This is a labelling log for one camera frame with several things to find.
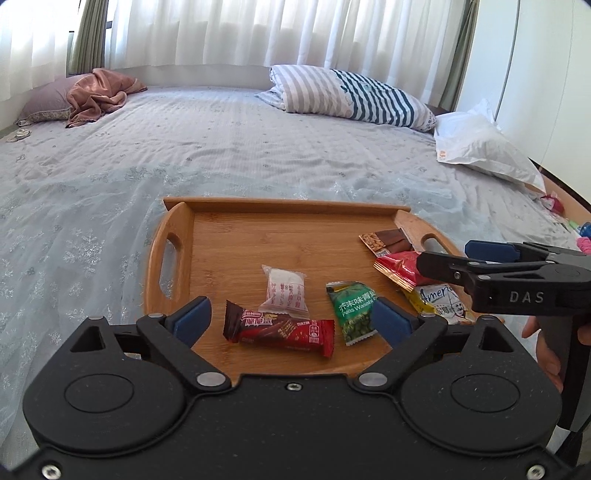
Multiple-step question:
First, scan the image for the yellow Amerie wafer packet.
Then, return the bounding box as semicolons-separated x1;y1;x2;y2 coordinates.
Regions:
403;284;476;324

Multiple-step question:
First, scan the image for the red nut snack packet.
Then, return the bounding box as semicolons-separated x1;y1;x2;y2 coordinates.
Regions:
373;251;439;292

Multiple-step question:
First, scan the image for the green wasabi peas packet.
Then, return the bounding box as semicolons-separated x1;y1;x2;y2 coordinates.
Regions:
325;281;377;346

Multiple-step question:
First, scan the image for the dark red chocolate bar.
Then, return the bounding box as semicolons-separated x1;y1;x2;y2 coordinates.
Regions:
222;301;335;358

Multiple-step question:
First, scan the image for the brown peanut bar packet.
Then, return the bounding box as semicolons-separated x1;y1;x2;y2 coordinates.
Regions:
359;229;414;257

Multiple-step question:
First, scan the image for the white red-print candy packet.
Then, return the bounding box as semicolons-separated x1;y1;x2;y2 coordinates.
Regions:
259;265;310;319

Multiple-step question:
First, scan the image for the person's right hand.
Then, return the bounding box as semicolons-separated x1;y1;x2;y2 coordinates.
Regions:
522;316;568;392

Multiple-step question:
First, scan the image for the pink toy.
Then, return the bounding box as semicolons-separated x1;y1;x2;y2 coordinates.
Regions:
576;222;591;255

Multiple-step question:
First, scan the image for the small red toy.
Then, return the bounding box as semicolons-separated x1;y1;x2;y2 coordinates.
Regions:
540;195;565;217

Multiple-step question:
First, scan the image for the wooden serving tray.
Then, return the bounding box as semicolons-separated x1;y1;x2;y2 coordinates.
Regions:
143;197;464;381

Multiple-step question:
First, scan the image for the white pillow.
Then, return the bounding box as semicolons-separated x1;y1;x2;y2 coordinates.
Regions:
434;99;546;193

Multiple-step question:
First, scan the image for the pale blue snowflake bedspread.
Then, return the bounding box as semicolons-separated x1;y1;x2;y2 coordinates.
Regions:
1;87;576;467

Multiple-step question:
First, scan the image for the white sheer curtain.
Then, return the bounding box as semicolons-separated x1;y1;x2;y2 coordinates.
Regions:
1;1;467;102

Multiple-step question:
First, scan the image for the striped pillow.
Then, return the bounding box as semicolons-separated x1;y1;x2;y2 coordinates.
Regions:
256;65;437;132

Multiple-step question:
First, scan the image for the small metallic object on bed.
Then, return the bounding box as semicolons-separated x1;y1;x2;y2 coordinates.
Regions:
5;128;31;143

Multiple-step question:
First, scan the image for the pink crumpled blanket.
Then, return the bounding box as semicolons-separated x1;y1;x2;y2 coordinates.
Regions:
66;68;147;128

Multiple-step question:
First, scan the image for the purple pillow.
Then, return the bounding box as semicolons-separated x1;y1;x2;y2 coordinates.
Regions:
18;74;85;123

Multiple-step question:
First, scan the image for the green drape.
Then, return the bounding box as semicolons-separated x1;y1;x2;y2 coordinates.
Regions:
67;0;109;76

